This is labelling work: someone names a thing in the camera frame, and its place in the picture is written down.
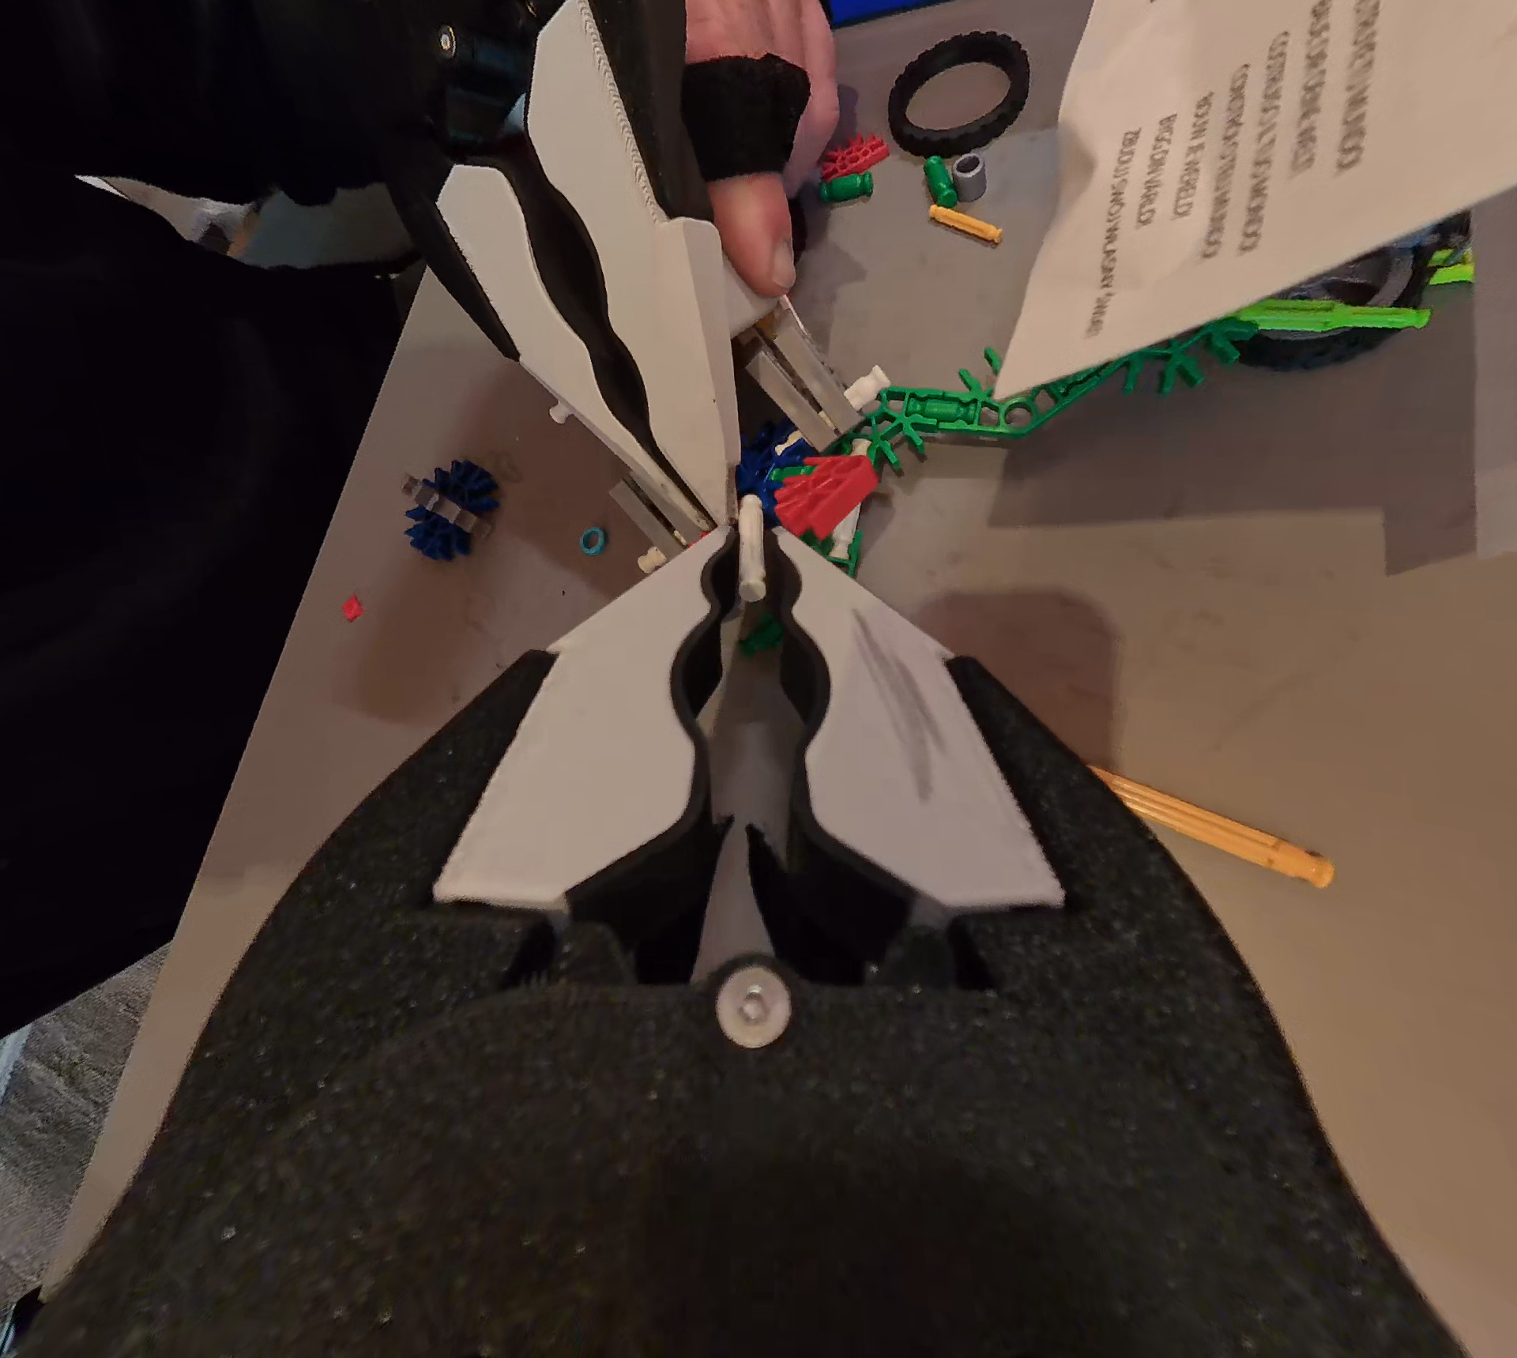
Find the toy instruction booklet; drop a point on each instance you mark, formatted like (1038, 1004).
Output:
(1245, 136)

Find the short white rod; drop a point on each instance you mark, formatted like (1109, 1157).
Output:
(754, 552)

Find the light green rod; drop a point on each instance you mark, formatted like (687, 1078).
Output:
(1338, 315)

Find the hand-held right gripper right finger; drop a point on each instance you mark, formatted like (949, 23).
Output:
(912, 788)

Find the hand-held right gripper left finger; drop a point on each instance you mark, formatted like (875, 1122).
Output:
(592, 778)

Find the short yellow rod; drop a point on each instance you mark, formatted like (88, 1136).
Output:
(966, 224)

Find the grey spacer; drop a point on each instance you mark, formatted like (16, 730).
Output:
(973, 177)

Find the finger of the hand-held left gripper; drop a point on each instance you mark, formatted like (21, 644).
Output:
(511, 268)
(675, 315)

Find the short green rod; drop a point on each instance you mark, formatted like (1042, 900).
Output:
(847, 188)
(941, 181)

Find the grey wheel with black tyre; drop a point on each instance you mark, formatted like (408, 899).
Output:
(1400, 287)

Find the long yellow rod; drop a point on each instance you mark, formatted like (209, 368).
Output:
(1221, 832)

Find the small red connector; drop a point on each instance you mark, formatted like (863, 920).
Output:
(854, 156)

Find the person's dark clothing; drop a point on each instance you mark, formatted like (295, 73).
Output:
(141, 433)

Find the blue red toy model core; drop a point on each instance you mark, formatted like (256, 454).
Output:
(824, 491)

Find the blue grey snowflake connector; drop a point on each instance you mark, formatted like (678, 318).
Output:
(450, 509)

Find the small black tyre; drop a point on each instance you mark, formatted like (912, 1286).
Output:
(902, 108)

